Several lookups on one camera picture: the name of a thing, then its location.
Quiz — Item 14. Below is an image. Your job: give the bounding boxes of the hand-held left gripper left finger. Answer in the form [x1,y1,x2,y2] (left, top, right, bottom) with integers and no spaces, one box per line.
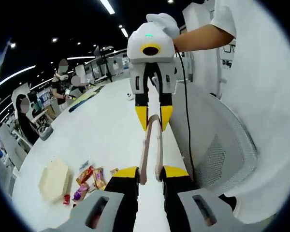
[42,166,140,232]

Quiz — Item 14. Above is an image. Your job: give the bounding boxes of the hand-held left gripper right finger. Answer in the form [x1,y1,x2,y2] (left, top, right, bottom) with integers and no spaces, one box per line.
[161,165,256,232]

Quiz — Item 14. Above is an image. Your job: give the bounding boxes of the brown red food bar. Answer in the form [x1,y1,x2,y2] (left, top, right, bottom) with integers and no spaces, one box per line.
[76,165,94,185]

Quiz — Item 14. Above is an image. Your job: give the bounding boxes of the purple food packet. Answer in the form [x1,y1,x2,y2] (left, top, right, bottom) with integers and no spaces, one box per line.
[72,183,90,203]

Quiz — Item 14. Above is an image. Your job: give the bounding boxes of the beige hexagonal container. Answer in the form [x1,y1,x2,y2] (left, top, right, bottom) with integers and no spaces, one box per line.
[40,156,75,204]

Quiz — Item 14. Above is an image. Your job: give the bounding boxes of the black tripod stand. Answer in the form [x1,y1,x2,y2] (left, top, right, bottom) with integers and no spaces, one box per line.
[96,44,114,83]

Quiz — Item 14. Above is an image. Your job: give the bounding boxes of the yellow and blue cloth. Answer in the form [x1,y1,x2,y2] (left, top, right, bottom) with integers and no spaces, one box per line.
[69,85,105,113]

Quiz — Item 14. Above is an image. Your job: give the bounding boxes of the grey mesh office chair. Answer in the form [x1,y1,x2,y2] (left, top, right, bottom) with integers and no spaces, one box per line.
[169,81,259,203]

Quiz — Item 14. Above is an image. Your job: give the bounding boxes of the person in white shirt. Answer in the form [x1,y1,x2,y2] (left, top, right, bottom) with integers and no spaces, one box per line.
[209,0,290,224]

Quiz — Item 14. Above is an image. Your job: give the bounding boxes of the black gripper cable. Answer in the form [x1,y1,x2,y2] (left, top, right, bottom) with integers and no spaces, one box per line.
[174,44,196,182]

